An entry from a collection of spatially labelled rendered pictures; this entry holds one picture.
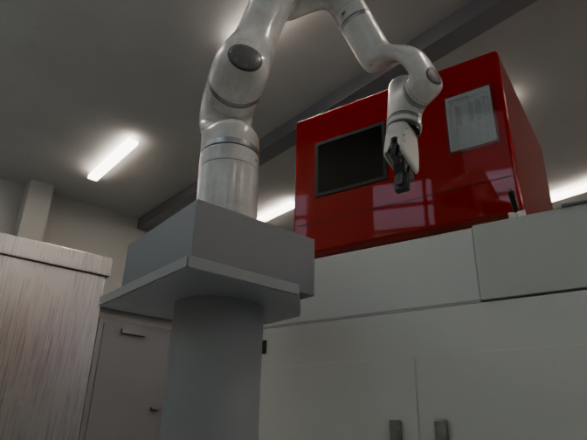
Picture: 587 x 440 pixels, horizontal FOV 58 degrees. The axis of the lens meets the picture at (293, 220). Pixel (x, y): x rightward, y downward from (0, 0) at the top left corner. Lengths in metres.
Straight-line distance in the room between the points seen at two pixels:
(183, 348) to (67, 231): 7.19
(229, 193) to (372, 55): 0.57
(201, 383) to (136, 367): 7.15
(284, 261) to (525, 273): 0.42
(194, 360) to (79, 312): 3.35
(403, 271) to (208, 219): 0.42
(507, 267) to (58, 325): 3.52
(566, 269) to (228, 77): 0.71
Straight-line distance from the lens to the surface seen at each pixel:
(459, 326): 1.01
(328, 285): 1.14
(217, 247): 0.84
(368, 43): 1.39
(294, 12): 1.49
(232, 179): 1.00
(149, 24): 4.83
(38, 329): 4.11
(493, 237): 1.03
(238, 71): 1.09
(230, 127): 1.06
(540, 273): 1.00
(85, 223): 8.16
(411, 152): 1.24
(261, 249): 0.89
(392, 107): 1.31
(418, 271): 1.06
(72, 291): 4.21
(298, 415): 1.13
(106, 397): 7.82
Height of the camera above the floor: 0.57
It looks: 23 degrees up
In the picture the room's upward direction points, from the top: 1 degrees clockwise
